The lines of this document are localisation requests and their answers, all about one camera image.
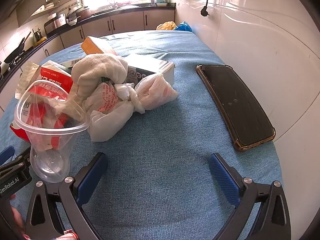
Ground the red white snack packet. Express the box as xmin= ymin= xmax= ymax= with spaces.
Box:
xmin=10 ymin=60 xmax=74 ymax=143

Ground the row of grey base cabinets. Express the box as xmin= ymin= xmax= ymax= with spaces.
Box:
xmin=0 ymin=9 xmax=175 ymax=110

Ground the black kitchen countertop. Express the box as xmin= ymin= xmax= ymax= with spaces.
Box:
xmin=0 ymin=2 xmax=176 ymax=85

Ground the blue table cloth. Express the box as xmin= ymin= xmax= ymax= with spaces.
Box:
xmin=0 ymin=30 xmax=284 ymax=240

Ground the brown cooking pot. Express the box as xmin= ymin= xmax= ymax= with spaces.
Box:
xmin=75 ymin=5 xmax=92 ymax=20

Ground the blue plastic bag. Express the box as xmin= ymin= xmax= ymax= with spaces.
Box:
xmin=174 ymin=21 xmax=193 ymax=32

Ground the yellow plastic bag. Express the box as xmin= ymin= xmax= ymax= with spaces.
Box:
xmin=156 ymin=21 xmax=177 ymax=30

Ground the silver rice cooker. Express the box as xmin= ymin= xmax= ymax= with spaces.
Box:
xmin=44 ymin=12 xmax=67 ymax=34

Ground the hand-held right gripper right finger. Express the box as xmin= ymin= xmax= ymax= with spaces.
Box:
xmin=208 ymin=152 xmax=292 ymax=240

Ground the black frying pan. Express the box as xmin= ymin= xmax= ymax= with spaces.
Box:
xmin=4 ymin=31 xmax=33 ymax=64

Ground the smartphone in clear case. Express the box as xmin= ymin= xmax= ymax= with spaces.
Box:
xmin=196 ymin=64 xmax=276 ymax=152

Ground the white sock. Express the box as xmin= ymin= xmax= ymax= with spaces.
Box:
xmin=61 ymin=54 xmax=128 ymax=122

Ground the clear plastic cup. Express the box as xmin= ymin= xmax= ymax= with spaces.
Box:
xmin=14 ymin=80 xmax=90 ymax=183

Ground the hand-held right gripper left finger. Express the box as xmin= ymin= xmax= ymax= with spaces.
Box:
xmin=25 ymin=152 xmax=108 ymax=240

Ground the orange box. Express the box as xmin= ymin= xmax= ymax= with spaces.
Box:
xmin=80 ymin=36 xmax=117 ymax=55

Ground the white cardboard box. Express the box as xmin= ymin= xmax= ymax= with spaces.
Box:
xmin=124 ymin=54 xmax=175 ymax=87

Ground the white knotted plastic bag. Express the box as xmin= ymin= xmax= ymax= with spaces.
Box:
xmin=89 ymin=74 xmax=179 ymax=142

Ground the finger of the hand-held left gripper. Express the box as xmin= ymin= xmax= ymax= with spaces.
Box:
xmin=0 ymin=146 xmax=31 ymax=173

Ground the dish rack with plates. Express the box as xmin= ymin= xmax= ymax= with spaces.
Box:
xmin=30 ymin=1 xmax=60 ymax=18

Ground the red printed white wrapper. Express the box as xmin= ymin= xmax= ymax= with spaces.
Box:
xmin=84 ymin=82 xmax=119 ymax=113

